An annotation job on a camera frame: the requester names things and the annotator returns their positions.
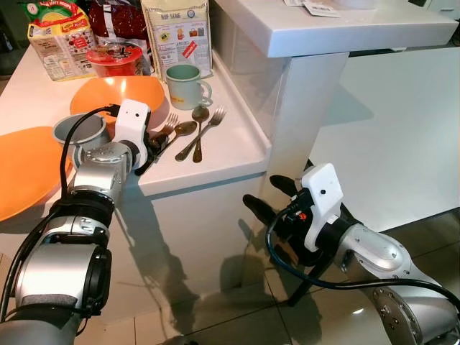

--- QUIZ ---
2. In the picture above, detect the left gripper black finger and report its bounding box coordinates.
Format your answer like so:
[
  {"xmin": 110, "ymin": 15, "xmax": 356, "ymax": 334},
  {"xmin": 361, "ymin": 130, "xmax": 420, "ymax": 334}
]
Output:
[{"xmin": 134, "ymin": 136, "xmax": 176, "ymax": 178}]

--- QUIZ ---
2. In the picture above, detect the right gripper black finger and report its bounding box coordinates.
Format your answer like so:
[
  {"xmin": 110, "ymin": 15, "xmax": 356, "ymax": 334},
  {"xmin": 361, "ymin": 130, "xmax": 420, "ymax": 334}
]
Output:
[
  {"xmin": 241, "ymin": 193, "xmax": 280, "ymax": 229},
  {"xmin": 269, "ymin": 174, "xmax": 302, "ymax": 201}
]

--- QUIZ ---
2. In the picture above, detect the metal fork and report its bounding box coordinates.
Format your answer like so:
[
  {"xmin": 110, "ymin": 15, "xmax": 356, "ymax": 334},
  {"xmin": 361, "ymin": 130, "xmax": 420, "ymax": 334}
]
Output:
[
  {"xmin": 174, "ymin": 106, "xmax": 228, "ymax": 162},
  {"xmin": 154, "ymin": 112, "xmax": 180, "ymax": 144}
]

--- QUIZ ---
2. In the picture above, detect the metal spoon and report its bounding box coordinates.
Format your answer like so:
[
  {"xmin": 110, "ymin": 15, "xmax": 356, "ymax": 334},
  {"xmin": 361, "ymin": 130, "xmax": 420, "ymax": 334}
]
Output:
[
  {"xmin": 190, "ymin": 105, "xmax": 211, "ymax": 164},
  {"xmin": 161, "ymin": 120, "xmax": 199, "ymax": 147}
]

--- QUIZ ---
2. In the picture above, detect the orange plate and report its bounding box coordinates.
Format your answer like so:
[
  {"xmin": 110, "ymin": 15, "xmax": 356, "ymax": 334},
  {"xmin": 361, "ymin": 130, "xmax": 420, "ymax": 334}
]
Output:
[
  {"xmin": 0, "ymin": 126, "xmax": 73, "ymax": 223},
  {"xmin": 70, "ymin": 75, "xmax": 168, "ymax": 129}
]

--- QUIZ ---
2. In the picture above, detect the pale green mug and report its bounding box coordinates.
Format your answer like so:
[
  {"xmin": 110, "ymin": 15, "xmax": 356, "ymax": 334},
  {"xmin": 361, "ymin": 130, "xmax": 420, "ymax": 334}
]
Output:
[{"xmin": 165, "ymin": 63, "xmax": 215, "ymax": 111}]

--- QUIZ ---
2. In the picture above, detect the black table leg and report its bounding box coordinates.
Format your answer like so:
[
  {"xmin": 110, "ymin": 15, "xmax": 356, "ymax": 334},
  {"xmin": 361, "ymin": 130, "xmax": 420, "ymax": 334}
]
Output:
[{"xmin": 287, "ymin": 248, "xmax": 339, "ymax": 308}]

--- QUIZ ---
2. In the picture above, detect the grey bowl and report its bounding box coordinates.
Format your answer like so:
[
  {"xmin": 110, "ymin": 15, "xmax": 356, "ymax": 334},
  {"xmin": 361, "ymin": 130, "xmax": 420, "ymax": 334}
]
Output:
[{"xmin": 52, "ymin": 112, "xmax": 109, "ymax": 150}]

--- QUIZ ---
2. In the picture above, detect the red lidded bowl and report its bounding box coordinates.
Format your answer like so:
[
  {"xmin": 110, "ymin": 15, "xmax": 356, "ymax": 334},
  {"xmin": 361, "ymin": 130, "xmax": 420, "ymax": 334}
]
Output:
[{"xmin": 86, "ymin": 42, "xmax": 145, "ymax": 78}]

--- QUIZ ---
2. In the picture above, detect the cream cracker package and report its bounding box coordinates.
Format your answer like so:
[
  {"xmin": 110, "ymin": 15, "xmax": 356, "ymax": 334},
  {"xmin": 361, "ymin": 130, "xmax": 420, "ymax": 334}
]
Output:
[{"xmin": 141, "ymin": 0, "xmax": 213, "ymax": 81}]

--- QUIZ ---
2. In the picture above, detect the dark red bean package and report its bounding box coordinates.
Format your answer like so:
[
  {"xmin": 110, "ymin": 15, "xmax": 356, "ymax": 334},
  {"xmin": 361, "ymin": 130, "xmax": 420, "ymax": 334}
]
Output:
[{"xmin": 87, "ymin": 0, "xmax": 156, "ymax": 77}]

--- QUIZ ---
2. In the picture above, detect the yellow red food package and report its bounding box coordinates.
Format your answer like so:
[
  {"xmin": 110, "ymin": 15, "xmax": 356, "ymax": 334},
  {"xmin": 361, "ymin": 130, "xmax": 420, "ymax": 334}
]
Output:
[{"xmin": 20, "ymin": 0, "xmax": 99, "ymax": 82}]

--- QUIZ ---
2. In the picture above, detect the white raised counter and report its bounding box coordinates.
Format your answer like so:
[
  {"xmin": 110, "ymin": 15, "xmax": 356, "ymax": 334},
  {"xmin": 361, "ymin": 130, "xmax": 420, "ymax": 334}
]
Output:
[{"xmin": 211, "ymin": 0, "xmax": 460, "ymax": 180}]

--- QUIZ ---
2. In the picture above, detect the small white card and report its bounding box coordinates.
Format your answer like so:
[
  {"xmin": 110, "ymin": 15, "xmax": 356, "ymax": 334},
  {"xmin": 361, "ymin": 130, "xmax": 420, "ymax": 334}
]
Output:
[{"xmin": 301, "ymin": 1, "xmax": 343, "ymax": 19}]

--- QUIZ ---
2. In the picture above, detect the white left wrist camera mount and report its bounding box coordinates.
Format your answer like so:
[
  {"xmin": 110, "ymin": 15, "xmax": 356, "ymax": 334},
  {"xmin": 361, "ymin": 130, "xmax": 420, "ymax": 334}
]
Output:
[{"xmin": 113, "ymin": 98, "xmax": 152, "ymax": 170}]

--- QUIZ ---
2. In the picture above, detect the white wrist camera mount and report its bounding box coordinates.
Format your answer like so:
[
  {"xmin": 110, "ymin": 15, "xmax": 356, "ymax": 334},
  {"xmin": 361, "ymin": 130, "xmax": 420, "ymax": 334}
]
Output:
[
  {"xmin": 113, "ymin": 98, "xmax": 152, "ymax": 170},
  {"xmin": 300, "ymin": 162, "xmax": 346, "ymax": 253}
]

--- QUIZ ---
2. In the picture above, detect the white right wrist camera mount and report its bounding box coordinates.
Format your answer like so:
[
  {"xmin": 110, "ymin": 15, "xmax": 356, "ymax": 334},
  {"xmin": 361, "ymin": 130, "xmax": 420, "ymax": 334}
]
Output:
[{"xmin": 300, "ymin": 162, "xmax": 346, "ymax": 253}]

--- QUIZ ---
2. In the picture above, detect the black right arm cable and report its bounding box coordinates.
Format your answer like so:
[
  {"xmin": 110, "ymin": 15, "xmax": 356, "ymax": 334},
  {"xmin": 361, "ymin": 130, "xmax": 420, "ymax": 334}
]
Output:
[{"xmin": 265, "ymin": 214, "xmax": 460, "ymax": 304}]

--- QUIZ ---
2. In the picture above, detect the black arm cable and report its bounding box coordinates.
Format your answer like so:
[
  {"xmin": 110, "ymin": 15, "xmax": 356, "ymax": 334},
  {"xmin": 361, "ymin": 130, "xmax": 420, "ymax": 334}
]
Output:
[
  {"xmin": 265, "ymin": 214, "xmax": 460, "ymax": 304},
  {"xmin": 59, "ymin": 103, "xmax": 120, "ymax": 200}
]

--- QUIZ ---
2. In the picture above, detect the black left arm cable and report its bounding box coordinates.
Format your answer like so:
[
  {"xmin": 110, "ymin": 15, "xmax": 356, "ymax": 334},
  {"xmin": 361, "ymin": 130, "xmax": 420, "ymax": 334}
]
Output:
[{"xmin": 59, "ymin": 103, "xmax": 120, "ymax": 200}]

